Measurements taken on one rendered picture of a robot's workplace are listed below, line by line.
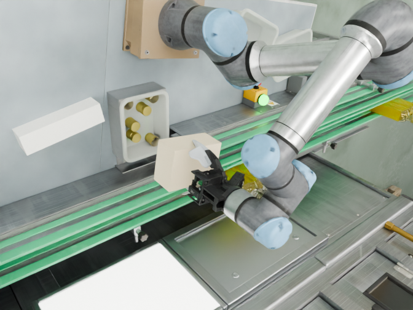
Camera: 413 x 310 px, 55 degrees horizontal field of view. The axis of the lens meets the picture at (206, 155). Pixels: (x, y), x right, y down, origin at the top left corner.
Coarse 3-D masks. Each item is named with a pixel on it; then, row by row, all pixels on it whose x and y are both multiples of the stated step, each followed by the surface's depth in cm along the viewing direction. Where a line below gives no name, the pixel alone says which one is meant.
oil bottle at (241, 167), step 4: (240, 164) 147; (244, 164) 147; (236, 168) 146; (240, 168) 145; (244, 168) 145; (244, 172) 143; (248, 172) 143; (248, 176) 142; (252, 176) 141; (256, 180) 139; (260, 184) 139; (260, 188) 140
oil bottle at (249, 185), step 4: (232, 168) 145; (228, 172) 143; (232, 172) 143; (228, 176) 142; (248, 180) 139; (252, 180) 139; (244, 184) 137; (248, 184) 137; (252, 184) 137; (256, 184) 138; (244, 188) 136; (248, 188) 136; (252, 188) 136; (256, 188) 137; (248, 192) 136; (252, 192) 136
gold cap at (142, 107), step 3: (141, 102) 130; (138, 105) 129; (141, 105) 128; (144, 105) 128; (147, 105) 128; (138, 108) 129; (141, 108) 128; (144, 108) 127; (147, 108) 128; (150, 108) 128; (138, 111) 130; (141, 111) 128; (144, 111) 128; (147, 111) 128; (150, 111) 129; (144, 114) 128; (147, 114) 129
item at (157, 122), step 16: (144, 96) 122; (160, 96) 129; (128, 112) 129; (160, 112) 132; (128, 128) 132; (144, 128) 136; (160, 128) 135; (128, 144) 135; (144, 144) 137; (128, 160) 128
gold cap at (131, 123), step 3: (129, 117) 130; (132, 117) 130; (126, 120) 129; (129, 120) 129; (132, 120) 128; (135, 120) 129; (126, 123) 129; (129, 123) 128; (132, 123) 127; (135, 123) 127; (138, 123) 128; (126, 126) 130; (129, 126) 128; (132, 126) 127; (135, 126) 128; (138, 126) 129; (132, 129) 128; (135, 129) 128; (138, 129) 129
